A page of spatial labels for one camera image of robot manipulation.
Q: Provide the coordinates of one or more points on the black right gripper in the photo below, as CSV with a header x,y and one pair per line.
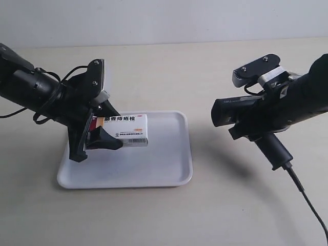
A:
x,y
273,112

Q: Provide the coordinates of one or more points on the black handheld barcode scanner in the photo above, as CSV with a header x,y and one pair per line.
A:
x,y
233,111

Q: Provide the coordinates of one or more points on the white red medicine box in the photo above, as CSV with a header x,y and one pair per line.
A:
x,y
132,130

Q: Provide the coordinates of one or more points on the white plastic tray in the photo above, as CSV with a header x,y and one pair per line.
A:
x,y
165,162

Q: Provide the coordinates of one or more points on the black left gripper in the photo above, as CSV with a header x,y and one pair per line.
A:
x,y
72,108

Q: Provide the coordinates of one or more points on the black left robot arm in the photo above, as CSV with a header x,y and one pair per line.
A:
x,y
32,88

